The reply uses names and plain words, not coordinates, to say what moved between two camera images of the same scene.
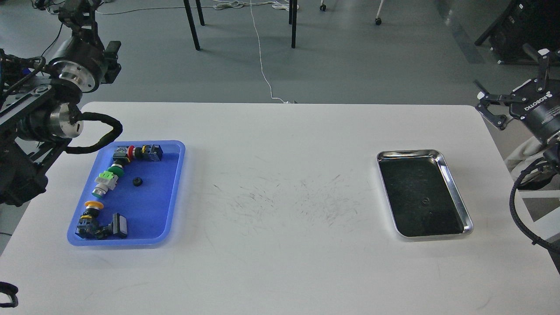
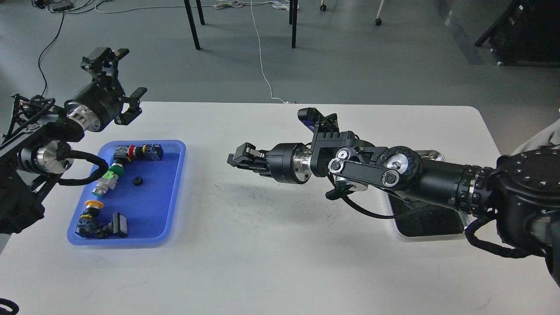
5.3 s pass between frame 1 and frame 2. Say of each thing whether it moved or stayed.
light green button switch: stayed
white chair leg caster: stayed
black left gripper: moved
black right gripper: moved
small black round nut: stayed
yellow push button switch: stayed
